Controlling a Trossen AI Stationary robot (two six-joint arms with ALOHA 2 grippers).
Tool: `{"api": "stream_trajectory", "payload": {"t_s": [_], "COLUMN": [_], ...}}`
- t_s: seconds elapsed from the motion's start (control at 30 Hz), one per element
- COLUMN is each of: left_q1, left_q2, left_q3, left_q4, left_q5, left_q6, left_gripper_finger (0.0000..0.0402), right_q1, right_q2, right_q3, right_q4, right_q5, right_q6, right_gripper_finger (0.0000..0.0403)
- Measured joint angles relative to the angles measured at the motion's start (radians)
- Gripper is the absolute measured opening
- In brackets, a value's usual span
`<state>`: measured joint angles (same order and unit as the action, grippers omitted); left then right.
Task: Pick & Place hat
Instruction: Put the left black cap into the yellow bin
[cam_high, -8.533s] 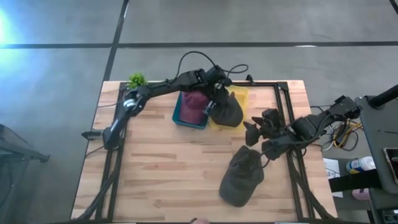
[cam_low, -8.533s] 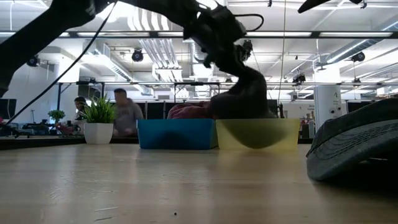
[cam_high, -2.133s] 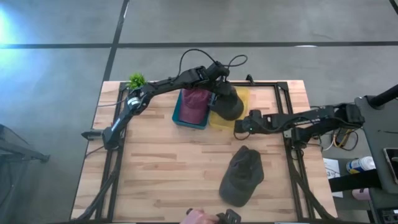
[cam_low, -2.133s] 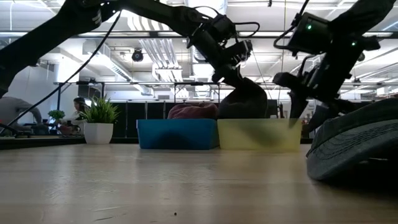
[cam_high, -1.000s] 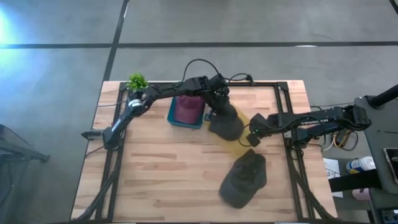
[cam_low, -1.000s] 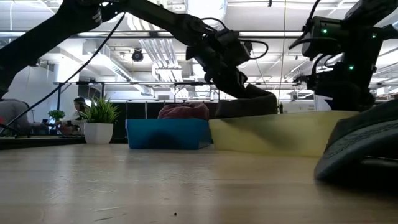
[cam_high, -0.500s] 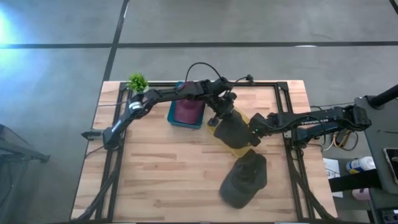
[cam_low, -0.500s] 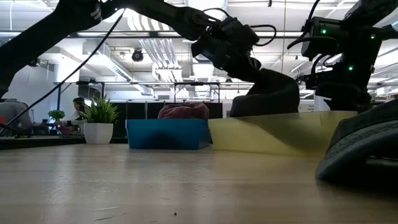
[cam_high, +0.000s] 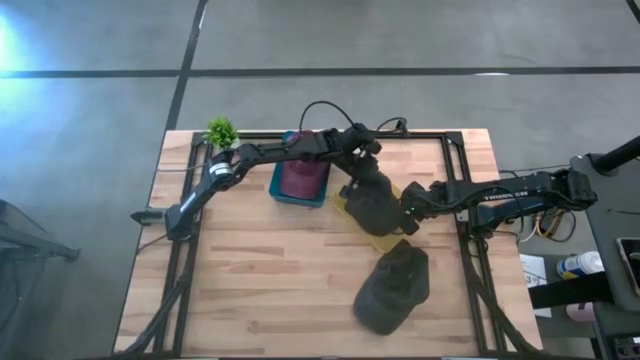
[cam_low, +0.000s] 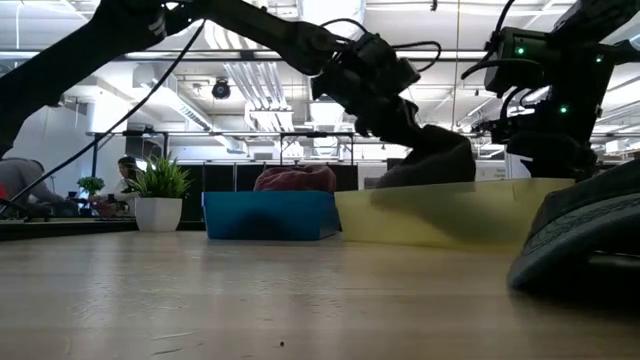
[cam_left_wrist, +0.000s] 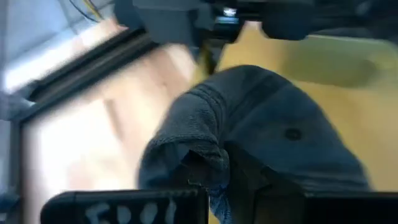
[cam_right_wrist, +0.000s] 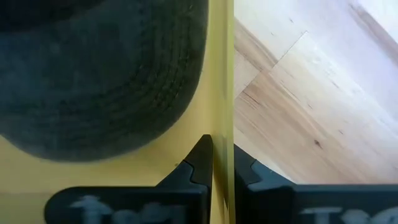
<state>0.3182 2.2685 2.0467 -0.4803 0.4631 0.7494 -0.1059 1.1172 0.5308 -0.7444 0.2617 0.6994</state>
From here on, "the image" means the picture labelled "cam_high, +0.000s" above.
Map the white paper sheet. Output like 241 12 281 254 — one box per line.
518 253 554 320

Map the dark maroon cap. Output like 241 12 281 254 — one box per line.
278 130 332 202

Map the black aluminium table frame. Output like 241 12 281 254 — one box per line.
117 129 544 359

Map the green plant in white pot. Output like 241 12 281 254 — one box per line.
203 115 241 151

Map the grey metal furniture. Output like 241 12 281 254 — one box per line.
0 198 82 360

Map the black pole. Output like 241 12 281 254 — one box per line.
593 135 640 176

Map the tablet with light rim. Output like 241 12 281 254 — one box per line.
615 236 640 297

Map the black box device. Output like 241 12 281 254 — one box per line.
129 208 167 226

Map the yellow cable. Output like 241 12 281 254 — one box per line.
533 212 576 240

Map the blue plastic bin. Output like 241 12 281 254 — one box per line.
268 130 332 209

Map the white and blue spray can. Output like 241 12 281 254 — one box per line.
556 250 606 281

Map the dark grey cart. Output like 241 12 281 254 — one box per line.
569 152 640 360

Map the black cable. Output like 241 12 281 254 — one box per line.
298 100 357 135

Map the yellow plastic bin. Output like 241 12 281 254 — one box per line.
328 183 417 255

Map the black strap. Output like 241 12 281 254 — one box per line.
527 271 616 310

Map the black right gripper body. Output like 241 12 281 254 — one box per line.
399 180 444 221

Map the black power brick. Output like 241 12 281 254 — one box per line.
542 207 565 234

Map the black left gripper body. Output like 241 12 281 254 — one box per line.
347 152 396 199

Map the pink object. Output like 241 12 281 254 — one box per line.
565 301 599 324

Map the dark olive-grey cap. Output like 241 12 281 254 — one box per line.
351 238 431 337

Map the black cap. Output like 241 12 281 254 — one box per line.
343 185 407 238

